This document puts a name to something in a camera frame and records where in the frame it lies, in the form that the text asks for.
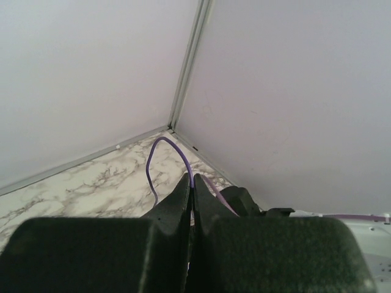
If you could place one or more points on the right aluminium corner post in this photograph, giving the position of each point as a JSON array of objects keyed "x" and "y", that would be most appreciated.
[{"x": 201, "y": 15}]

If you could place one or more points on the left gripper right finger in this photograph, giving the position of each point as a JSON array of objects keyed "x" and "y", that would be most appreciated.
[{"x": 204, "y": 271}]

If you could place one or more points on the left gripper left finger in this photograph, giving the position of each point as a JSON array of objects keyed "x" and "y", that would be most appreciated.
[{"x": 87, "y": 254}]

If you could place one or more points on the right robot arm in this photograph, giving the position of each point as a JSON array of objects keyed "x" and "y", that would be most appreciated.
[{"x": 272, "y": 251}]

